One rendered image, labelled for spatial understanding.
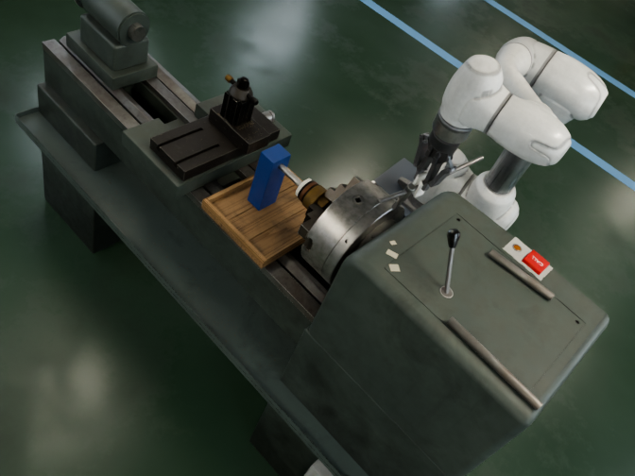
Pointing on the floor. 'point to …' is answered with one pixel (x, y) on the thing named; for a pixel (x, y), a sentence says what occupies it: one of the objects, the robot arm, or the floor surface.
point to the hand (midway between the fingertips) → (420, 184)
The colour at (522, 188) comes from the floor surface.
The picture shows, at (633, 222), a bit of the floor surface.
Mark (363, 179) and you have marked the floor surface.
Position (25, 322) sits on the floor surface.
